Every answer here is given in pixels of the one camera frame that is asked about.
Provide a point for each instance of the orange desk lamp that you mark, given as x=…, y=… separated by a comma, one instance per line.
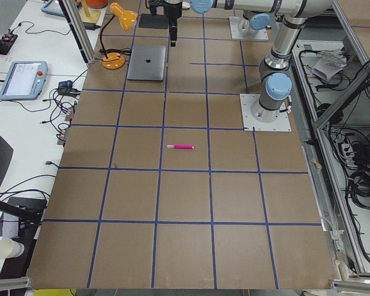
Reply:
x=113, y=37

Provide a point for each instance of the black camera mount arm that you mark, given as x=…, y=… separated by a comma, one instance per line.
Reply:
x=34, y=217

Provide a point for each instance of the white paper cup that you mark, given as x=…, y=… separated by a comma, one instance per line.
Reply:
x=10, y=248

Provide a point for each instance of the wooden stand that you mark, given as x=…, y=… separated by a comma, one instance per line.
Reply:
x=88, y=15

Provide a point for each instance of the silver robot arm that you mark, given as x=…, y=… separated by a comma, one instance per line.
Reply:
x=256, y=21
x=273, y=68

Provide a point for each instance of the black device with red button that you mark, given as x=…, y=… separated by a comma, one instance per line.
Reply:
x=7, y=41

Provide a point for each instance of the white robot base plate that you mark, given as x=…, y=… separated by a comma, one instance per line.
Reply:
x=256, y=118

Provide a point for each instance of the aluminium frame post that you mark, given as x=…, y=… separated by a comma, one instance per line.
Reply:
x=78, y=30

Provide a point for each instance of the grey closed laptop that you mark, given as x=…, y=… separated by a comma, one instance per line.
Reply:
x=147, y=63

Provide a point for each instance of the blue teach pendant tablet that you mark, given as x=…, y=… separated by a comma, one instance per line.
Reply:
x=24, y=80

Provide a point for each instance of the pink highlighter pen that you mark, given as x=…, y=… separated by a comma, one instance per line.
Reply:
x=180, y=146

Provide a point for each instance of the dark grey mousepad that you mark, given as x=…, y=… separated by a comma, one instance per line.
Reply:
x=153, y=22

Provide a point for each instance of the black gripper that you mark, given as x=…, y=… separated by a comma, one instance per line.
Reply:
x=171, y=13

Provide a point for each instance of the crumpled white paper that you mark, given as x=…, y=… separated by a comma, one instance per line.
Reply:
x=329, y=64

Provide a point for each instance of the black power adapter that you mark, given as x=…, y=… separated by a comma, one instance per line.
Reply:
x=91, y=26

